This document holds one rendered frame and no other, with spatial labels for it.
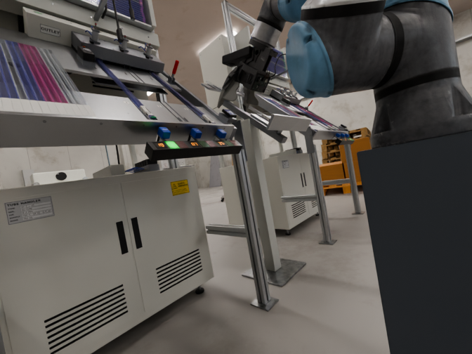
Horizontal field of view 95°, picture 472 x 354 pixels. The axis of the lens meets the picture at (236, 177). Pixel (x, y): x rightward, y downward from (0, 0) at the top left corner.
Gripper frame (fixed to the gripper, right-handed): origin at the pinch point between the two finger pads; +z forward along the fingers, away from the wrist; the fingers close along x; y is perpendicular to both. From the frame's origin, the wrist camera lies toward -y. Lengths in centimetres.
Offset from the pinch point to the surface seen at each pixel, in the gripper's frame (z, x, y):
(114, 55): 6, -16, -56
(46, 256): 53, -49, -3
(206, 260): 71, 7, 14
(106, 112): 9.9, -33.4, -10.3
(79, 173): 401, 76, -474
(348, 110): 33, 854, -228
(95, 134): 11.8, -37.9, -2.3
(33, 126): 10.1, -48.7, -2.3
